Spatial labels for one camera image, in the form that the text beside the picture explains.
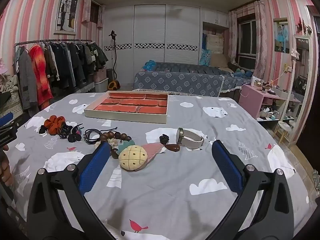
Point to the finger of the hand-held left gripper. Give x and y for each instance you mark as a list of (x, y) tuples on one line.
[(6, 119)]

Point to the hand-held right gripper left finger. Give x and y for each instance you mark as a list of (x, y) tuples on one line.
[(94, 168)]

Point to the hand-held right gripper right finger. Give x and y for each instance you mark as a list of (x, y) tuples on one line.
[(228, 168)]

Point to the rainbow beaded hair claw clip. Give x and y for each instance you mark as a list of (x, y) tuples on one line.
[(77, 131)]

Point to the red compartment jewelry box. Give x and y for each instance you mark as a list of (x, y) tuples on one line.
[(130, 103)]

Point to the person's left hand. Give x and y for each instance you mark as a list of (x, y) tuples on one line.
[(5, 170)]

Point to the pineapple plush hair clip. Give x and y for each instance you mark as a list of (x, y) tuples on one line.
[(132, 158)]

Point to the grey hanging coat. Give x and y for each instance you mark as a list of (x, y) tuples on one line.
[(26, 80)]

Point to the orange scrunchie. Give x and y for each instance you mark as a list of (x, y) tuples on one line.
[(54, 125)]

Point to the orange hanging coat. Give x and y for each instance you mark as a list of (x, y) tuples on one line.
[(40, 75)]

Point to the pink fabric hair clip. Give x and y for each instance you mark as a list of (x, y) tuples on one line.
[(155, 150)]

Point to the white stool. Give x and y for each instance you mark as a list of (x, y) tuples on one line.
[(283, 127)]

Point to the pink nightstand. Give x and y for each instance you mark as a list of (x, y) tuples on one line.
[(250, 100)]

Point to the garment steamer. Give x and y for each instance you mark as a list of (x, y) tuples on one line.
[(113, 82)]

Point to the pink storage box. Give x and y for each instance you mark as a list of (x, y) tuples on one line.
[(101, 80)]

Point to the row of dark hanging clothes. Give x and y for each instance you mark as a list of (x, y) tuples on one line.
[(72, 60)]

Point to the white hair dryer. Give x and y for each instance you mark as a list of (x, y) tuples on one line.
[(256, 80)]

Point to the metal clothes rack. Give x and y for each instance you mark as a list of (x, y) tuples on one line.
[(62, 40)]

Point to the bed with blue patterned cover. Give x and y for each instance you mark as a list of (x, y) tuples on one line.
[(180, 80)]

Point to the white framed standing mirror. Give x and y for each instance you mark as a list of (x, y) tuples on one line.
[(300, 92)]

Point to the blue patterned bag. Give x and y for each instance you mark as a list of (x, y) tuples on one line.
[(205, 57)]

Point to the blue plush toy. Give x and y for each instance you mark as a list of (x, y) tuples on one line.
[(150, 65)]

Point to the stack of folded bedding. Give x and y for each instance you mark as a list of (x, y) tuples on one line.
[(215, 43)]

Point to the window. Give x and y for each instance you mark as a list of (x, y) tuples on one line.
[(246, 42)]

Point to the short pink floral curtain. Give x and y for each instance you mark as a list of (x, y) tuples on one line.
[(233, 37)]

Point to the long pink floral curtain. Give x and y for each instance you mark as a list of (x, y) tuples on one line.
[(260, 37)]

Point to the white sliding door wardrobe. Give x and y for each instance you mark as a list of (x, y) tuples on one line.
[(150, 30)]

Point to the red artificial flowers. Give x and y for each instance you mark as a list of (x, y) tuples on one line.
[(303, 26)]

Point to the framed wall poster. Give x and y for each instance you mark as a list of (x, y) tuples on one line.
[(66, 11)]

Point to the wall photo of couple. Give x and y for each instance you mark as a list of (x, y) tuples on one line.
[(281, 35)]

